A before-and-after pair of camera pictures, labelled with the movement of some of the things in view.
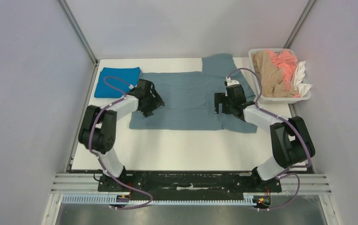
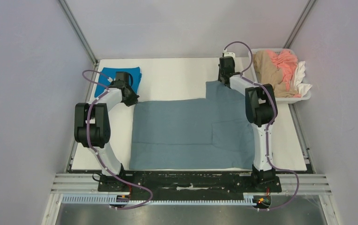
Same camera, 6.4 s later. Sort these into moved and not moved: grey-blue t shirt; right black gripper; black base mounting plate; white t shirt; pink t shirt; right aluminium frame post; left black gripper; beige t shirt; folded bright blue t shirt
Moved: left black gripper; grey-blue t shirt; right black gripper
Not moved: folded bright blue t shirt; white t shirt; pink t shirt; black base mounting plate; beige t shirt; right aluminium frame post
